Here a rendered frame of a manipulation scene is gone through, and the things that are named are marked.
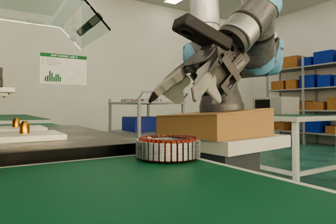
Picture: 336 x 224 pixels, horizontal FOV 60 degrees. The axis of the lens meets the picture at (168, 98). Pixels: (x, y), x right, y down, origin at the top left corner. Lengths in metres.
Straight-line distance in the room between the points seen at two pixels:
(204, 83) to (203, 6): 0.34
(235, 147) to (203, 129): 0.10
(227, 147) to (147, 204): 0.53
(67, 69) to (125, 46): 1.38
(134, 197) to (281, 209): 0.14
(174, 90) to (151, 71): 6.33
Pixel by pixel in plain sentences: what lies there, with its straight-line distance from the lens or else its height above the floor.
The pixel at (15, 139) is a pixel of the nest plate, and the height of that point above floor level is 0.78.
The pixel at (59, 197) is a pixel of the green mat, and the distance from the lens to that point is 0.32.
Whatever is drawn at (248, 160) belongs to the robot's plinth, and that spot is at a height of 0.67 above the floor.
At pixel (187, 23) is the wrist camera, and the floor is 0.99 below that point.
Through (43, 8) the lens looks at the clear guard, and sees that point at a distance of 0.74.
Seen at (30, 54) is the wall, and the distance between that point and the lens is 6.15.
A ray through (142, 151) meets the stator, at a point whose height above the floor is 0.77.
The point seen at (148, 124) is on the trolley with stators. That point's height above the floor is 0.64.
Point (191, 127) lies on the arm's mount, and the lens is 0.85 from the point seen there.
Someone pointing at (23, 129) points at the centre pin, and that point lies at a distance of 0.71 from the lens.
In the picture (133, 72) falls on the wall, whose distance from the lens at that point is 6.70.
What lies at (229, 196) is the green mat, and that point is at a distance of 0.31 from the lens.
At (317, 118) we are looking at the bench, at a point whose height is 0.73.
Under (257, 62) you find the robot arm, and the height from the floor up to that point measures 0.95.
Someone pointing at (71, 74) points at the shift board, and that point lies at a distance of 6.23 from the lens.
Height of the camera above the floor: 0.84
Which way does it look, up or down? 2 degrees up
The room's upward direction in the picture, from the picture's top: straight up
